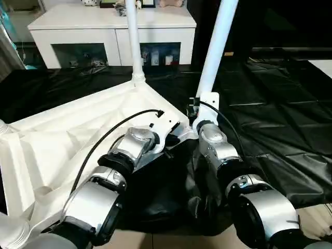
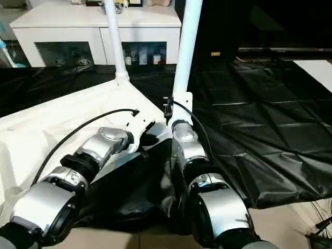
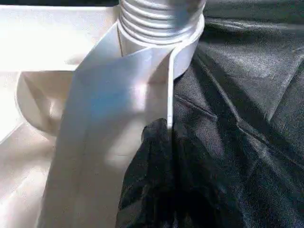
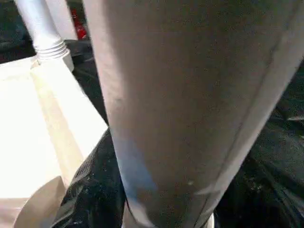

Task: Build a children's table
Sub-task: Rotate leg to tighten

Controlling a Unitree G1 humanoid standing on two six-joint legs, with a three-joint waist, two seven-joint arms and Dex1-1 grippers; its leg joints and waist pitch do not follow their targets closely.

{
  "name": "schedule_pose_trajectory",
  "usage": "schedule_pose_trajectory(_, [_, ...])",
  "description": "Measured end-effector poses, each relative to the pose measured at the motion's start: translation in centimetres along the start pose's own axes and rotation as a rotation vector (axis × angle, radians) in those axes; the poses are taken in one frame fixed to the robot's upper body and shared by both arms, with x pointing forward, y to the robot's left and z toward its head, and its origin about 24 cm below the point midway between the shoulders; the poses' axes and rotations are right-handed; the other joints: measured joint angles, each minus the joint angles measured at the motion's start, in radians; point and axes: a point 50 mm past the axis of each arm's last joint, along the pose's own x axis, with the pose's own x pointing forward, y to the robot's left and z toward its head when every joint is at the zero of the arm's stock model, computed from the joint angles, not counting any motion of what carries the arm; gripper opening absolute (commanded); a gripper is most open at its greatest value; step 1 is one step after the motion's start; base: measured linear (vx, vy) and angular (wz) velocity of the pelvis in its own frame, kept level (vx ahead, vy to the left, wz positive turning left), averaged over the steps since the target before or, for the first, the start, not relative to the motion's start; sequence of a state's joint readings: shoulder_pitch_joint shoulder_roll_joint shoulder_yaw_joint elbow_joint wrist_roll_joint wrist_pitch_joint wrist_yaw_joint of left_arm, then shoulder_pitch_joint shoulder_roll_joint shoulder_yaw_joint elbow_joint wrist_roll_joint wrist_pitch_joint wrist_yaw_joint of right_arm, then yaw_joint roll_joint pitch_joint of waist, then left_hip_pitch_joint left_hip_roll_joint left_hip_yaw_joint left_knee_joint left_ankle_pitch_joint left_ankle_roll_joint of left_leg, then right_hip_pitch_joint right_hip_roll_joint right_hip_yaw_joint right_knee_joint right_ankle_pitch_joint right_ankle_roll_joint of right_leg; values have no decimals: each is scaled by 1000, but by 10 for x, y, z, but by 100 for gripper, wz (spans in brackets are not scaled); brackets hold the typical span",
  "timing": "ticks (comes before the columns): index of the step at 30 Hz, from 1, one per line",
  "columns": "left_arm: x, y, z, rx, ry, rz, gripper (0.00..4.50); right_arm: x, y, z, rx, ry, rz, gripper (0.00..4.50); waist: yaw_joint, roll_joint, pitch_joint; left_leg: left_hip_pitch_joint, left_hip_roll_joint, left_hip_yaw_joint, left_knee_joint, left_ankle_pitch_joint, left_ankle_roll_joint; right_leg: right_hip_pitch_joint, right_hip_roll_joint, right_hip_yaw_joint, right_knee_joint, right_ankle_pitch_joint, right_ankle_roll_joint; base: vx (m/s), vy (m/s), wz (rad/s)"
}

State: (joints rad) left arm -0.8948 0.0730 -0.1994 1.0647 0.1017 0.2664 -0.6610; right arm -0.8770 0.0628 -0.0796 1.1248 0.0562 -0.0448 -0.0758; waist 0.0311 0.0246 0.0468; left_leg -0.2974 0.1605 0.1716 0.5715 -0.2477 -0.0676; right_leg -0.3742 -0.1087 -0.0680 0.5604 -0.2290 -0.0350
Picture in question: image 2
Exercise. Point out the white plastic table top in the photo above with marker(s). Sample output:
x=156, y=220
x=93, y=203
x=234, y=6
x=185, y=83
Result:
x=36, y=129

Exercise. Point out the black mat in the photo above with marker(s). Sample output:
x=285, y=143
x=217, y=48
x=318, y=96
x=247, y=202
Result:
x=270, y=129

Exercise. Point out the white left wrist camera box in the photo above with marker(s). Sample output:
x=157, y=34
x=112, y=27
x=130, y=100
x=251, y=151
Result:
x=142, y=124

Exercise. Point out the white cabinet with glass doors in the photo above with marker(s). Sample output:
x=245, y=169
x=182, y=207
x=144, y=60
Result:
x=78, y=23

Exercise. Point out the light blue plastic item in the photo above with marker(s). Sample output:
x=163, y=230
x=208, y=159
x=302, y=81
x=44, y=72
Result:
x=8, y=54

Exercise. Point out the small white bottle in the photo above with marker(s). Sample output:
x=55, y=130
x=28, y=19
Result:
x=157, y=58

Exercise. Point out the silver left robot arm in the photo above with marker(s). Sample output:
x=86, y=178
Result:
x=78, y=181

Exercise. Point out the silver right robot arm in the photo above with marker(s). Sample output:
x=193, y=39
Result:
x=207, y=187

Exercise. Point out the white flat board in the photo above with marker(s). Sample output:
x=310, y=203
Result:
x=316, y=72

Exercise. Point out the white plastic table leg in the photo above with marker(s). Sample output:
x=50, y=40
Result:
x=115, y=36
x=185, y=46

